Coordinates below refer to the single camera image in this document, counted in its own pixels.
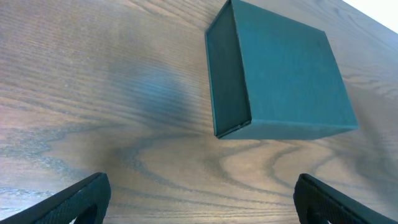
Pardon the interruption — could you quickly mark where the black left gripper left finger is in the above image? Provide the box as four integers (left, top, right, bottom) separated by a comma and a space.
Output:
1, 172, 111, 224

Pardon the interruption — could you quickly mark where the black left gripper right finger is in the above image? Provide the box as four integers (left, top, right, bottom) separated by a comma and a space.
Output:
293, 174, 396, 224

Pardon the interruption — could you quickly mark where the dark green box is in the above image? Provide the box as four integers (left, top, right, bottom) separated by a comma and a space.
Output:
205, 1, 359, 140

